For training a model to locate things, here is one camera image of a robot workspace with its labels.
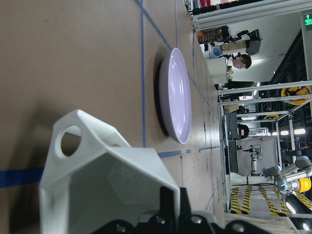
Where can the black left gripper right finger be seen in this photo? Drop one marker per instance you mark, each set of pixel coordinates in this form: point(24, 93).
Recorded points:
point(185, 207)

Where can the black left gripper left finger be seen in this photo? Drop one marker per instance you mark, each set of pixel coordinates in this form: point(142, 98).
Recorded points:
point(168, 215)

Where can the aluminium frame rack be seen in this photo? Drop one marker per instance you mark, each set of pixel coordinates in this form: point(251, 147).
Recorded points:
point(256, 117)

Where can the person with black hair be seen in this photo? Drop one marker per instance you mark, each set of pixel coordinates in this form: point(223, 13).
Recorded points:
point(240, 61)

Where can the white angular cup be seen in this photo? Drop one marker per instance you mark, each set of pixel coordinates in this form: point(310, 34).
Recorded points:
point(93, 176)

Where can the lavender plate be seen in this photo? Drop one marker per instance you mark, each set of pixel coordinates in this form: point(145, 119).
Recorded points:
point(175, 96)

